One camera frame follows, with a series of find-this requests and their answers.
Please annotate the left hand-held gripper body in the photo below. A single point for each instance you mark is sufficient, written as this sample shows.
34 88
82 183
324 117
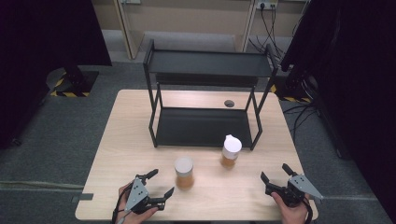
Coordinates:
137 193

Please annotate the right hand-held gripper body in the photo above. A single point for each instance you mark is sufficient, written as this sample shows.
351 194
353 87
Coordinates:
299 188

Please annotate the flat-lid jar of orange powder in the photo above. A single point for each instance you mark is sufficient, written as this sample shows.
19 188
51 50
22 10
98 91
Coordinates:
184 176

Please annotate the spout-lid jar of orange powder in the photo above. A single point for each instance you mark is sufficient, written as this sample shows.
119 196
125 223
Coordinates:
231 152

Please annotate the black metal two-tier shelf rack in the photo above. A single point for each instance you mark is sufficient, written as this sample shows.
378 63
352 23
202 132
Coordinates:
202 126

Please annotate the person's left hand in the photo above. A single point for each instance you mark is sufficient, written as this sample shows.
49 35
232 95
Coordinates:
137 217

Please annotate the person's right hand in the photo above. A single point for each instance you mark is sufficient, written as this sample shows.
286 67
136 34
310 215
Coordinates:
291 214

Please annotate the black-yellow striped stand base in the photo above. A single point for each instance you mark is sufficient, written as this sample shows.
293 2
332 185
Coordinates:
73 84
292 93

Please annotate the black curtain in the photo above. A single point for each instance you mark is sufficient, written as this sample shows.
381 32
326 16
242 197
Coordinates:
40 62
358 77

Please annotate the beige partition cabinet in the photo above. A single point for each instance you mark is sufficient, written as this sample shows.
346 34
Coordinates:
186 18

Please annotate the white wall power outlet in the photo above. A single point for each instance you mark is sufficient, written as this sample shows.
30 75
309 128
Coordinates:
267 4

